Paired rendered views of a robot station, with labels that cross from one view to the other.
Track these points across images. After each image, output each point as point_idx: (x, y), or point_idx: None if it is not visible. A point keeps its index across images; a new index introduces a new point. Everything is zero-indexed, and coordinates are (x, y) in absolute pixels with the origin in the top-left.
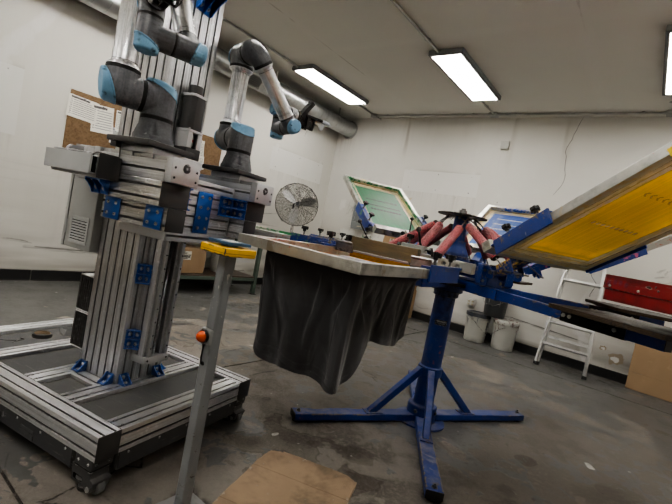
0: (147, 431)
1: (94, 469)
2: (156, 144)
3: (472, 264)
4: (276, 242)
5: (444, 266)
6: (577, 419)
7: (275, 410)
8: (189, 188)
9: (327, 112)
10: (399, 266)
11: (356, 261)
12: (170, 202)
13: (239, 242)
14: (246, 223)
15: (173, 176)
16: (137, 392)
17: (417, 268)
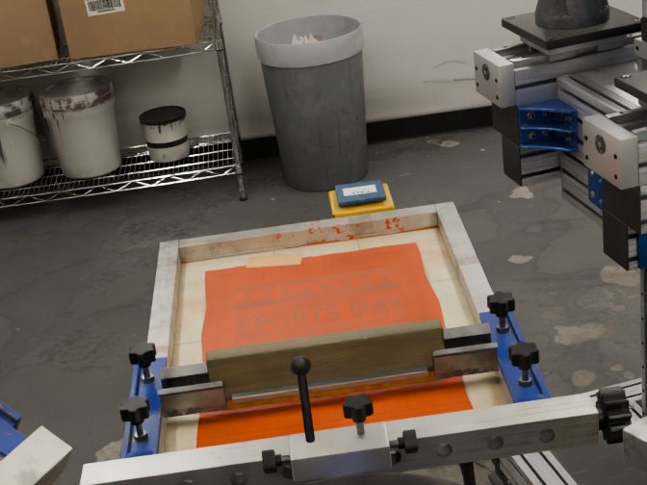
0: (519, 482)
1: (493, 461)
2: (507, 26)
3: (85, 465)
4: (348, 216)
5: (131, 395)
6: None
7: None
8: (515, 107)
9: None
10: (154, 297)
11: (171, 241)
12: (502, 125)
13: (353, 195)
14: (606, 216)
15: (477, 82)
16: (639, 477)
17: (148, 334)
